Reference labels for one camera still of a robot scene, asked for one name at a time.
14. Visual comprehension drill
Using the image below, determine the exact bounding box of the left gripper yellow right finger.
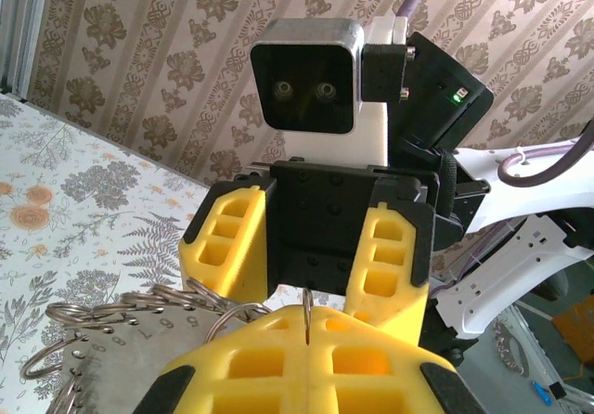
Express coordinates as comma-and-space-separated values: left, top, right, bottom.
307, 305, 486, 414

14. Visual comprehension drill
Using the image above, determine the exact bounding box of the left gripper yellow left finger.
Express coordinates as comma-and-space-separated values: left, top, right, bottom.
134, 305, 311, 414

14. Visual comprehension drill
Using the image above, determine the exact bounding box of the metal band with keyrings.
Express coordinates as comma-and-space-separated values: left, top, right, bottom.
20, 278, 316, 414

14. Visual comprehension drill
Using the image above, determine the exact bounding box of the small blue object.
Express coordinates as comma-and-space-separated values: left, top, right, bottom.
532, 380, 566, 407

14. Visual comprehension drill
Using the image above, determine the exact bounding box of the orange cardboard box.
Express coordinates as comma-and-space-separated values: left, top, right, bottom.
551, 300, 594, 382

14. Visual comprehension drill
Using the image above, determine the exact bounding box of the floral patterned table cover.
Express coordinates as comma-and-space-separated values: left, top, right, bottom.
0, 93, 279, 387

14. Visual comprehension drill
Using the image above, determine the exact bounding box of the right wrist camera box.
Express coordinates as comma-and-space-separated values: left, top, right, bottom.
250, 17, 409, 167

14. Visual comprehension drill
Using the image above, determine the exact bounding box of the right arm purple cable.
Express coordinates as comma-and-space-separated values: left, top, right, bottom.
394, 0, 594, 294

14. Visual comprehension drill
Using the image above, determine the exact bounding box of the aluminium corner post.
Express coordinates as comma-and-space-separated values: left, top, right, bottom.
0, 0, 50, 102

